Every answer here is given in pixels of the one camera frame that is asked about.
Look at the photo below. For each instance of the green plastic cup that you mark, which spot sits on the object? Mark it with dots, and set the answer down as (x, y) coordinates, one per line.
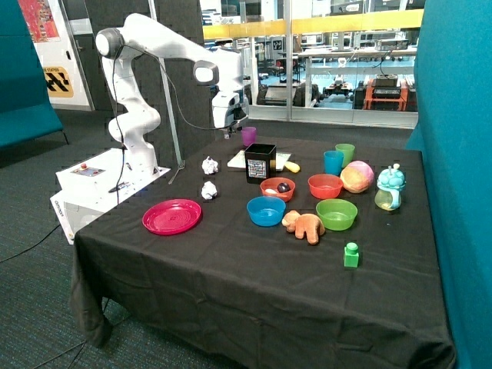
(348, 151)

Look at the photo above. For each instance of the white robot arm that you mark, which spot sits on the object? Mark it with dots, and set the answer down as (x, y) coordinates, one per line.
(140, 35)

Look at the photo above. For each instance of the blue plastic cup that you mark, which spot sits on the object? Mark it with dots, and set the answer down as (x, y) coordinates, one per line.
(333, 161)

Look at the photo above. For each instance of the purple toy plum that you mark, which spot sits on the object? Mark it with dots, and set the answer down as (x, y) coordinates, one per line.
(283, 187)

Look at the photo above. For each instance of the pink plastic plate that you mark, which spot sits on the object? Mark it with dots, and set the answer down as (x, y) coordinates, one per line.
(172, 216)

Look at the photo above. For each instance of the teal partition panel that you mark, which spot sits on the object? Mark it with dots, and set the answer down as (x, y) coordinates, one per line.
(453, 79)

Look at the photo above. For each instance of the pink yellow soft ball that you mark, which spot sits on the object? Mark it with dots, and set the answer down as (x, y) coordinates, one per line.
(357, 176)

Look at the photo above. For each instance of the yellow black warning sign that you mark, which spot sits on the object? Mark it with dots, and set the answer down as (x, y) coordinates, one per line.
(58, 82)

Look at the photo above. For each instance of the brown plush toy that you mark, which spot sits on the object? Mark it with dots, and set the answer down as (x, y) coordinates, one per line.
(307, 226)

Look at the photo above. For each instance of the black tablecloth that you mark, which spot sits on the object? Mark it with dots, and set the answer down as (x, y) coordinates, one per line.
(259, 295)

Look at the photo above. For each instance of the orange empty bowl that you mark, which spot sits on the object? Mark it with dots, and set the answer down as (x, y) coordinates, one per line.
(325, 186)

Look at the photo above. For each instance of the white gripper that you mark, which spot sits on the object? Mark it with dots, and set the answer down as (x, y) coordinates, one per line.
(230, 109)

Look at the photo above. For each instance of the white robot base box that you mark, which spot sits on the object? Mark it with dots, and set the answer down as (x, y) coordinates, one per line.
(93, 187)

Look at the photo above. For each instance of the black square bin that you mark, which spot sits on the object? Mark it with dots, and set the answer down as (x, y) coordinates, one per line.
(260, 162)

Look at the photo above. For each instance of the yellow toy lemon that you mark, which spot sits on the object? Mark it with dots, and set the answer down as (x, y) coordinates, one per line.
(291, 166)

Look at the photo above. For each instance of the teal sofa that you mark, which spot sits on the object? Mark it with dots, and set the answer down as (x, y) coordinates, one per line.
(26, 112)

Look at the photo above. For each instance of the green plastic bowl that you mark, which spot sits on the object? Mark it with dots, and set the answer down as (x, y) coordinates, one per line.
(336, 214)

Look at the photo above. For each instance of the orange bowl with fruit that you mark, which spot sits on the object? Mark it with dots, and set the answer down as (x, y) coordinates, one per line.
(273, 183)

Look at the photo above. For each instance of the green toy block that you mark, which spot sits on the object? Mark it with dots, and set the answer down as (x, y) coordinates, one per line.
(351, 255)

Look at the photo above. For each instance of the green marbled notebook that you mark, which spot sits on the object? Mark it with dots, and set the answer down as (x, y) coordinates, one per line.
(238, 161)

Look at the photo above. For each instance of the blue plastic bowl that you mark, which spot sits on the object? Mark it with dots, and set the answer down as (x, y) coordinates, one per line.
(266, 211)

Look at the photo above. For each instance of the red wall poster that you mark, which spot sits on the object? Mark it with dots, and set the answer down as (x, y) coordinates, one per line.
(39, 20)

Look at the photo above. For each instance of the paper ball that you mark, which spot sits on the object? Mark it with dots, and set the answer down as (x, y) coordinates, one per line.
(209, 191)
(210, 166)

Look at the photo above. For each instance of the blue sippy cup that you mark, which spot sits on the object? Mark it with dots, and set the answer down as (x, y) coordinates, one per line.
(390, 183)

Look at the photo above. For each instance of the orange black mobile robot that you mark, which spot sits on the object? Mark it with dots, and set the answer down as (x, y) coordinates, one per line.
(386, 93)

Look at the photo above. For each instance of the purple plastic cup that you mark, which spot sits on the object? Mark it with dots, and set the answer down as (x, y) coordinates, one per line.
(248, 135)

